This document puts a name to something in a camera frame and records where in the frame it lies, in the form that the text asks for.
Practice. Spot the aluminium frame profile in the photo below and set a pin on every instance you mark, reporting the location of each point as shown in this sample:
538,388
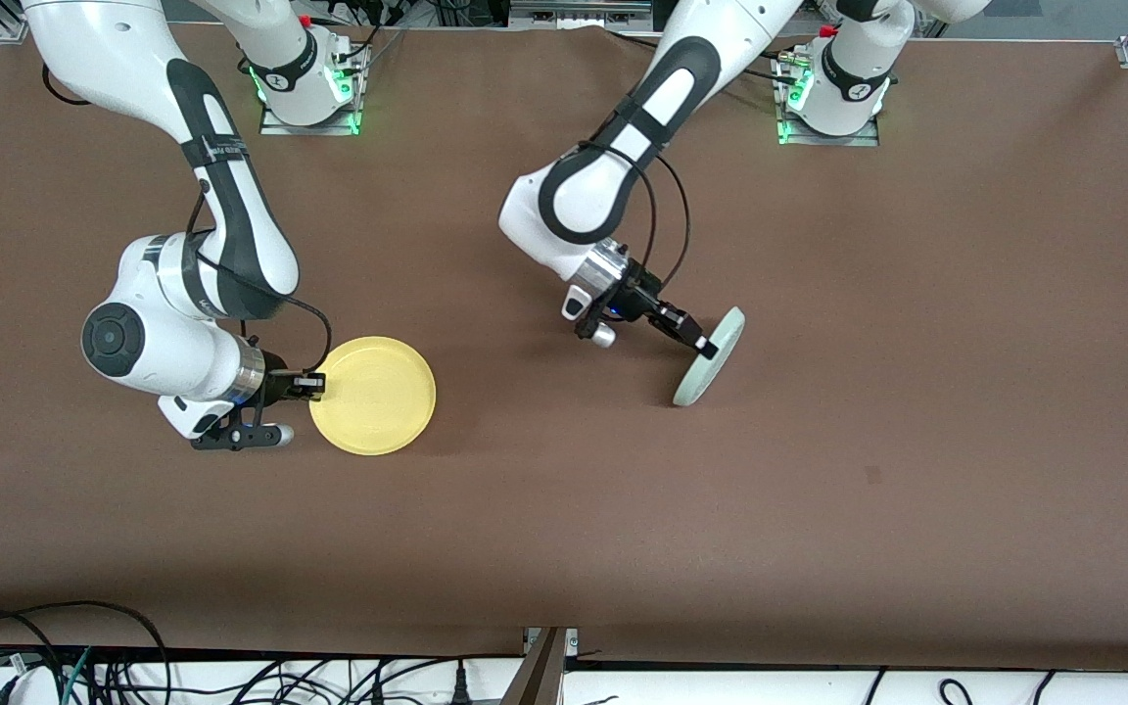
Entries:
537,678

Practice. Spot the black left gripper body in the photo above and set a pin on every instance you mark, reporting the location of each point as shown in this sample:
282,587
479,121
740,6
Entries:
639,298

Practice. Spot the brown table cover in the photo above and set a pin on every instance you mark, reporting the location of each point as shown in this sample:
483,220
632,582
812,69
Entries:
564,529

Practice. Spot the metal rear rail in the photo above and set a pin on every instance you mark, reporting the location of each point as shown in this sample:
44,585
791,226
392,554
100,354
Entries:
579,12

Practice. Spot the pale green round plate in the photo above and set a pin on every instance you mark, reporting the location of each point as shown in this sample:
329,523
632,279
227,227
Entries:
716,367

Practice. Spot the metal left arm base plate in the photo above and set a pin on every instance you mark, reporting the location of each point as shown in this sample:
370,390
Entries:
868,140

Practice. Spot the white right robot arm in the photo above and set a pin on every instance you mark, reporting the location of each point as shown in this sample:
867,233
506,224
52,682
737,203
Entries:
133,49

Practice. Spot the black power plug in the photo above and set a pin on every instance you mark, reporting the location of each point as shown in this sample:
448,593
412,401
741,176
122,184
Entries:
461,691

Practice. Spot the white lower shelf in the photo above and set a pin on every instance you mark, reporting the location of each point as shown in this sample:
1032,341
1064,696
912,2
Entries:
721,691

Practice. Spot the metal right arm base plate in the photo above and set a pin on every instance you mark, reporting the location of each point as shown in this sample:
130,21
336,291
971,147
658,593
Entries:
275,128

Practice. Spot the yellow round plate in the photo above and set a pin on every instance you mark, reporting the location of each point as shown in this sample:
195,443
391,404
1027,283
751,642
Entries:
378,397

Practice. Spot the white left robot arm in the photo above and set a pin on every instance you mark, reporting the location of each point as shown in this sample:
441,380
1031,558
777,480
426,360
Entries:
613,176

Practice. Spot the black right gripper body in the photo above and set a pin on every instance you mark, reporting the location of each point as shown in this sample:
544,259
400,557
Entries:
278,383

